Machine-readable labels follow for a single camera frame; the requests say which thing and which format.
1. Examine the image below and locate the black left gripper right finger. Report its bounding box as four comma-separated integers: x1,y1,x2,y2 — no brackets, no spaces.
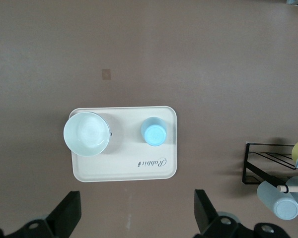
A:
194,189,293,238

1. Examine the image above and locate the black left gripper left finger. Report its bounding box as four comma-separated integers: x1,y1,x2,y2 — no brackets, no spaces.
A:
0,190,82,238

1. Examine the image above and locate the light blue cup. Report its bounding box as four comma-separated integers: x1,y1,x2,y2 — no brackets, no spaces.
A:
140,117,168,146

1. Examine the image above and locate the wooden rack rod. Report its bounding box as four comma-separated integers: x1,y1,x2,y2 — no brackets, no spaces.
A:
277,184,298,193

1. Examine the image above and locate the beige plastic tray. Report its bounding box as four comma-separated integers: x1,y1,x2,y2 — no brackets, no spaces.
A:
69,106,177,183

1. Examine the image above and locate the white round bowl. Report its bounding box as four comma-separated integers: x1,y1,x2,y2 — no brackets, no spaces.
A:
63,112,113,157

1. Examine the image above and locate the black wire cup rack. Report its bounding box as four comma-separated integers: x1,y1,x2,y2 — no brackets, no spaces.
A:
241,141,298,185

